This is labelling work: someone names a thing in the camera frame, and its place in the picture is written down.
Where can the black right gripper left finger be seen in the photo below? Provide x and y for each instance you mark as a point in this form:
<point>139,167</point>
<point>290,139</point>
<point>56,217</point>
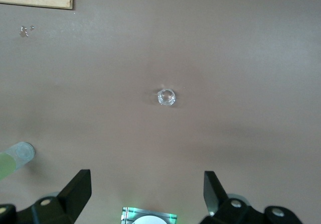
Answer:
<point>75,191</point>

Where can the clear glass measuring beaker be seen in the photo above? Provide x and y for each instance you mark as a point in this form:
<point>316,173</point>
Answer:
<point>166,98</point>

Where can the brown table cover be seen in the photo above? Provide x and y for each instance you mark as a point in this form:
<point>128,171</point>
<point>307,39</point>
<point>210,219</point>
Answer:
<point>225,58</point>

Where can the green sleeved glass bottle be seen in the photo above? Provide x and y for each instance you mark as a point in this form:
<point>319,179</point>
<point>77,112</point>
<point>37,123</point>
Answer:
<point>15,158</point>

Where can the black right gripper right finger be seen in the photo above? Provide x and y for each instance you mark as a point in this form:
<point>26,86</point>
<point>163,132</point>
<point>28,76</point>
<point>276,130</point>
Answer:
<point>213,191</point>

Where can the small liquid spill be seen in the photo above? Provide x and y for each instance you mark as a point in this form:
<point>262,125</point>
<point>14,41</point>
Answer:
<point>23,34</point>

